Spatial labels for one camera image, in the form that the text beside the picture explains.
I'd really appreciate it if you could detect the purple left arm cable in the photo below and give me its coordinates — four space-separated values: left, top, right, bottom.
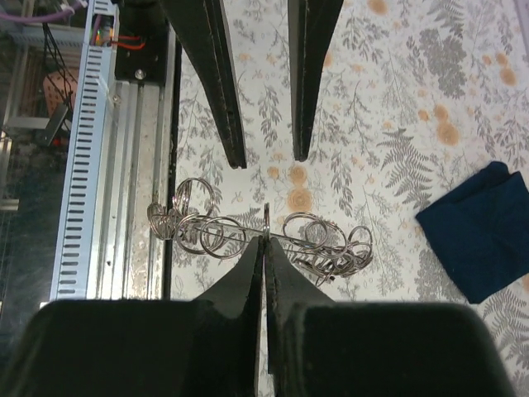
0 0 90 22

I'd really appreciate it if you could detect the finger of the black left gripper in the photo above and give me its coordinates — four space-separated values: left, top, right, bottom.
160 0 247 169
288 0 343 161

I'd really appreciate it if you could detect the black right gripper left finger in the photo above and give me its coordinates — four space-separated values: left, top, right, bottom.
1 237 264 396

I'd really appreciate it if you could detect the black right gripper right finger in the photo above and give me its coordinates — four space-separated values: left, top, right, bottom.
264 239 514 396

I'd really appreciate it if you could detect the white slotted cable duct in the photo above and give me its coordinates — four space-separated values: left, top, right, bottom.
49 1 117 301

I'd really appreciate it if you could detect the steel disc with keyrings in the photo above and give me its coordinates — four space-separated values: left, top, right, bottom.
146 176 375 287

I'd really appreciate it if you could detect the dark blue folded cloth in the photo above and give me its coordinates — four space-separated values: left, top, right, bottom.
416 161 528 304

